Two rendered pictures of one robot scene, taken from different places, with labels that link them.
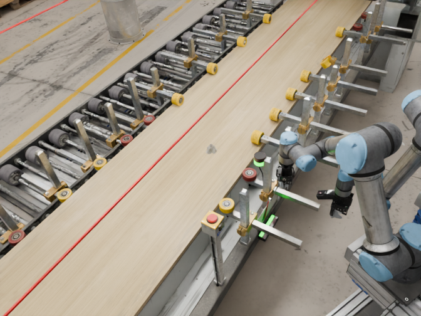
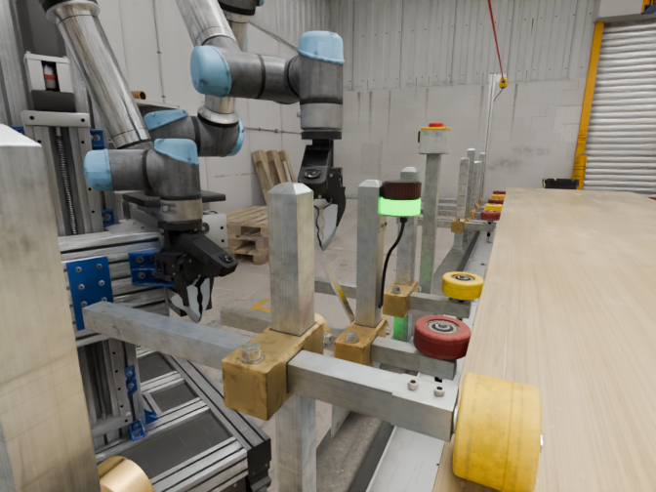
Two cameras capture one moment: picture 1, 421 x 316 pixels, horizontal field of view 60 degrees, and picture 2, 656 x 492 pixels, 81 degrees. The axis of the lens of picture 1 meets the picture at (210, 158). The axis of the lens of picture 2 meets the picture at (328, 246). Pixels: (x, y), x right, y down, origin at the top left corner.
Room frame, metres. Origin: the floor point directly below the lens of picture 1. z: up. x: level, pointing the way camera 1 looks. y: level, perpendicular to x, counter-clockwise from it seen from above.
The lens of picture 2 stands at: (1.86, -0.48, 1.16)
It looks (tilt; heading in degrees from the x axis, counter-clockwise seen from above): 14 degrees down; 169
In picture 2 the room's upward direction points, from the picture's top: straight up
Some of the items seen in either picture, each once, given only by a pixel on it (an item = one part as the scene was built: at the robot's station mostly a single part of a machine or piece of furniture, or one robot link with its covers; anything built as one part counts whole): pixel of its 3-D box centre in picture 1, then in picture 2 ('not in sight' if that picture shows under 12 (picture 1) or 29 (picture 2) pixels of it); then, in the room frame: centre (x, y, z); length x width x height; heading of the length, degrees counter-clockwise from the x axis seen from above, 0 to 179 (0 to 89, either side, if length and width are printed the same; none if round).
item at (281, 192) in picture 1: (280, 192); (324, 338); (1.27, -0.36, 0.84); 0.43 x 0.03 x 0.04; 53
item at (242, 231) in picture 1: (247, 223); (401, 295); (1.09, -0.15, 0.84); 0.14 x 0.06 x 0.05; 143
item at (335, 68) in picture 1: (330, 95); not in sight; (2.07, -0.89, 0.86); 0.04 x 0.04 x 0.48; 53
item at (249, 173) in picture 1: (249, 179); (439, 357); (1.38, -0.21, 0.85); 0.08 x 0.08 x 0.11
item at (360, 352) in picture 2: (268, 190); (365, 341); (1.29, -0.30, 0.85); 0.14 x 0.06 x 0.05; 143
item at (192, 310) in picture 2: not in sight; (184, 303); (1.09, -0.62, 0.86); 0.06 x 0.03 x 0.09; 53
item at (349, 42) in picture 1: (343, 69); not in sight; (2.27, -1.04, 0.93); 0.04 x 0.04 x 0.48; 53
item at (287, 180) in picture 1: (285, 170); (321, 167); (1.17, -0.35, 1.13); 0.09 x 0.08 x 0.12; 163
